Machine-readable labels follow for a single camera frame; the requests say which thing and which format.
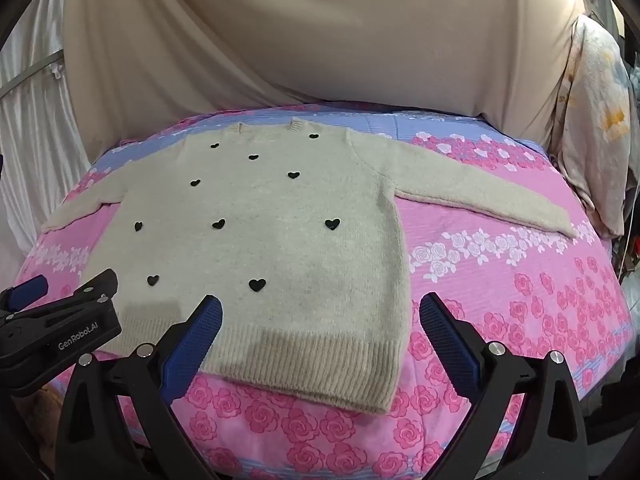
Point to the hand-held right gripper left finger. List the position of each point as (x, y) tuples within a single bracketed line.
[(192, 345)]

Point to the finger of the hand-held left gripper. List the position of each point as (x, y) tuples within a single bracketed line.
[(95, 285), (27, 290)]

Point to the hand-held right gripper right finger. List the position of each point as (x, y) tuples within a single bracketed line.
[(450, 345)]

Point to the cream sweater with black hearts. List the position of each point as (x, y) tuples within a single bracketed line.
[(275, 240)]

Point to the pink floral blanket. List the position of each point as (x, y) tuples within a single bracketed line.
[(500, 285)]

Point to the white pleated curtain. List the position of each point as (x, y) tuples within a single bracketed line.
[(35, 160)]

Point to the pale floral hanging cloth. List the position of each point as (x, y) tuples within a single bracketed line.
[(590, 135)]

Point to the beige sheet backdrop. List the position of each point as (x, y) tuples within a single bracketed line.
[(325, 35)]

